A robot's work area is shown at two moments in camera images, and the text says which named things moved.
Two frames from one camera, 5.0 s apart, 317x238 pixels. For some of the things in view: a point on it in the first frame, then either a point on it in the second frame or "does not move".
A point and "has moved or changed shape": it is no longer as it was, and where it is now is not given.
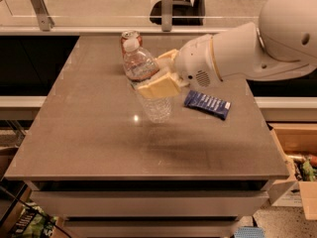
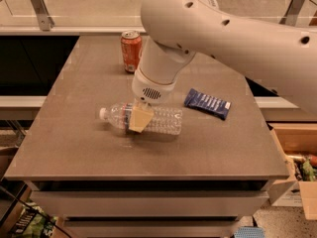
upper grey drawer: x=150 y=203 does not move
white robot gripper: x=194 y=61 → x=149 y=88
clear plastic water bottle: x=140 y=68 has moved or changed shape
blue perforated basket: x=250 y=232 does not move
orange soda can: x=131 y=42 does not move
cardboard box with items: x=297 y=143 does not move
